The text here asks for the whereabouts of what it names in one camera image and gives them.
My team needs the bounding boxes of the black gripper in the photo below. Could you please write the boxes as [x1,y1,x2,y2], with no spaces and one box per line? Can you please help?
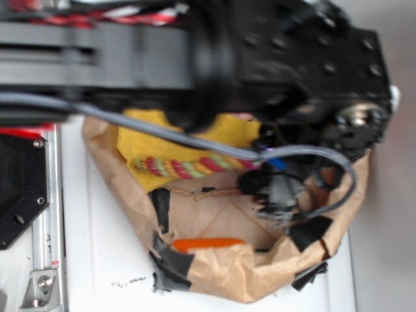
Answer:
[227,1,393,161]

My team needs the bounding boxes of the yellow microfiber cloth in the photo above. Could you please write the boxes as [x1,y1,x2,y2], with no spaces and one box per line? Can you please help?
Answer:
[117,114,261,192]

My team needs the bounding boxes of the grey cable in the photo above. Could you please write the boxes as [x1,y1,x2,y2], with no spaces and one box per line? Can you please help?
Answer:
[0,92,358,225]

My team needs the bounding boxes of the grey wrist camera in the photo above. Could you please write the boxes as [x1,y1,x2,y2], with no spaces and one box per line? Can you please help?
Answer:
[239,170,304,227]

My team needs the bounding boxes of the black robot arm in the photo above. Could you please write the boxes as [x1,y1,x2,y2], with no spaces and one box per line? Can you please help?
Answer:
[1,1,394,159]

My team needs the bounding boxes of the pink plush bunny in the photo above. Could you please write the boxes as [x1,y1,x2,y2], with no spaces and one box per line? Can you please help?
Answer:
[237,113,254,121]

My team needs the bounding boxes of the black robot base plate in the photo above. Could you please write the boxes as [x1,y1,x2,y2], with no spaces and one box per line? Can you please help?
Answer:
[1,135,49,250]

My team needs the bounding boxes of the red white twisted wires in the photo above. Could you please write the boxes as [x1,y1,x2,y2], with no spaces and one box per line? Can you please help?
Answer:
[9,0,189,28]

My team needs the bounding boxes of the aluminium extrusion rail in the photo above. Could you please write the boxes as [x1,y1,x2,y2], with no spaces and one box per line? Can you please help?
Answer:
[32,125,68,311]

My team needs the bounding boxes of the metal corner bracket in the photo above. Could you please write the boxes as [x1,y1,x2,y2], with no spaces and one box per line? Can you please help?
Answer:
[19,268,63,312]

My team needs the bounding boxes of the brown paper bag bin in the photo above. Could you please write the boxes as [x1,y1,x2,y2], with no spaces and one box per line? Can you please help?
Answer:
[83,117,369,304]

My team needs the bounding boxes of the multicolored twisted rope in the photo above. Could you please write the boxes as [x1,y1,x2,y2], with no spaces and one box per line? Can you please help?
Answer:
[133,154,261,179]

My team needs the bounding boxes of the orange toy carrot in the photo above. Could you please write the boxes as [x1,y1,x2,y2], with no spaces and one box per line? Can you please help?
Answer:
[172,238,245,254]

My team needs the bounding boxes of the white tray board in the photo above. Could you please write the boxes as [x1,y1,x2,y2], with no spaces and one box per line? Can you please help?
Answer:
[60,116,356,311]

